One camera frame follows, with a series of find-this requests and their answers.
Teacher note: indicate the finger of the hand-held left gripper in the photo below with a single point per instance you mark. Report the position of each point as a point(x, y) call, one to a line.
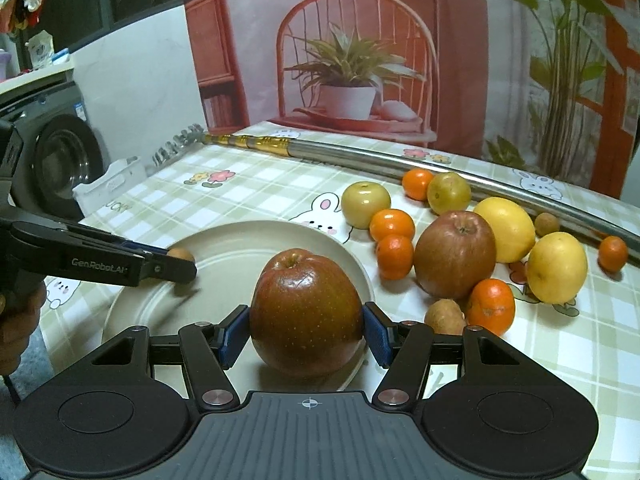
point(135, 246)
point(100, 262)

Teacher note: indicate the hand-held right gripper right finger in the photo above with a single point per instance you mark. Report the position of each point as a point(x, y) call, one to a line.
point(378, 336)

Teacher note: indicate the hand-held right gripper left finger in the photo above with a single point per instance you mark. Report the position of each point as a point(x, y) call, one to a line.
point(232, 338)

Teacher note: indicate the small brown longan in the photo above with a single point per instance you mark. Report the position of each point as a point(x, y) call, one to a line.
point(547, 224)
point(181, 255)

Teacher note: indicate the beige round plate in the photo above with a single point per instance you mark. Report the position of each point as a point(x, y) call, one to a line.
point(150, 310)

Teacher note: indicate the tan oval fruit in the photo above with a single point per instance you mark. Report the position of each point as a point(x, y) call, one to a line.
point(444, 317)

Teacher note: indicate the red apple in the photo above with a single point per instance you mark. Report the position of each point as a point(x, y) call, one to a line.
point(305, 310)
point(452, 255)

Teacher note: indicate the orange tangerine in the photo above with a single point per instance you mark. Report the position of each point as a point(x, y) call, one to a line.
point(613, 254)
point(417, 184)
point(392, 224)
point(491, 307)
point(395, 259)

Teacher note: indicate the yellow-green apple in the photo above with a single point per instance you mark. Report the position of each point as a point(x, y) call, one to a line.
point(365, 205)

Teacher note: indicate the small yellow-green citrus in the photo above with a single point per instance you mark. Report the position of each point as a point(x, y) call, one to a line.
point(448, 193)

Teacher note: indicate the yellow lemon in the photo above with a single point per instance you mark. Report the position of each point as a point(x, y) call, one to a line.
point(506, 230)
point(557, 267)

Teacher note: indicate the person's left hand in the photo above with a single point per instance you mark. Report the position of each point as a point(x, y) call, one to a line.
point(17, 330)

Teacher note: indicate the grey washing machine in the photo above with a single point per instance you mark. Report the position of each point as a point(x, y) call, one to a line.
point(65, 160)

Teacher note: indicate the white perforated basket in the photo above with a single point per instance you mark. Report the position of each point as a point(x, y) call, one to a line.
point(115, 180)

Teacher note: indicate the white packet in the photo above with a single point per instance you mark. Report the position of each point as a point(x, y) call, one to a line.
point(40, 52)

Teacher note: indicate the checked bunny tablecloth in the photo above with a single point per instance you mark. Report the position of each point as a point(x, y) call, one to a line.
point(260, 185)

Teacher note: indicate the telescopic metal rake pole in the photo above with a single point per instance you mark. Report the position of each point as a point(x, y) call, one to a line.
point(350, 152)

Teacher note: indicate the printed chair and plant backdrop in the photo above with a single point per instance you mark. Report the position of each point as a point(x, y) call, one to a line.
point(475, 60)

